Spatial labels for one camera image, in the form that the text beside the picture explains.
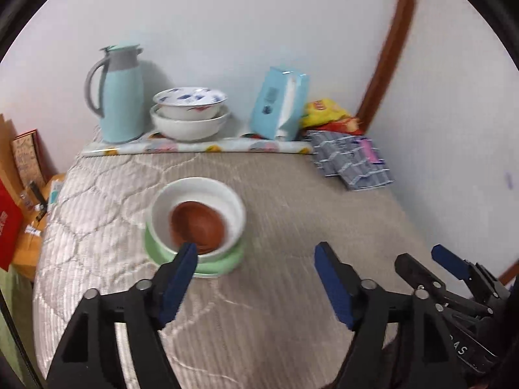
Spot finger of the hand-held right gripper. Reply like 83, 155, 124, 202
431, 244, 511, 305
394, 252, 494, 317

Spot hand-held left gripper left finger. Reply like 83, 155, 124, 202
46, 242, 199, 389

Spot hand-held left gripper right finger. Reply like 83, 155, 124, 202
314, 242, 459, 389

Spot green square plate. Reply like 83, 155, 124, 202
144, 227, 246, 279

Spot small brown dish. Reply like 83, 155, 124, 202
169, 201, 226, 253

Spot plain white bowl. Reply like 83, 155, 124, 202
150, 177, 247, 257

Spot grey checked folded cloth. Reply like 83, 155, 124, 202
306, 130, 395, 192

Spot fruit print plastic mat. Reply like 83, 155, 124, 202
81, 132, 315, 157

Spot white bowl with grey scrolls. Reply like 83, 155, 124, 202
150, 104, 232, 142

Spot cardboard box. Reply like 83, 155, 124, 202
12, 174, 67, 282

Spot red chip bag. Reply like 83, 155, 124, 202
322, 116, 364, 135

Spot yellow chip bag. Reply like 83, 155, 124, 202
300, 98, 353, 128

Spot red paper bag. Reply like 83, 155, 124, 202
0, 178, 24, 272

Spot blue and red patterned bowl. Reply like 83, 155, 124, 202
153, 87, 228, 120

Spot light blue thermos jug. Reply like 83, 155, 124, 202
84, 43, 148, 144

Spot light blue tissue pack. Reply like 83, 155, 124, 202
249, 66, 311, 142

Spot wooden boards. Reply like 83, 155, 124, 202
0, 113, 25, 195

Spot brown wooden door frame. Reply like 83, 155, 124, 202
356, 0, 423, 134

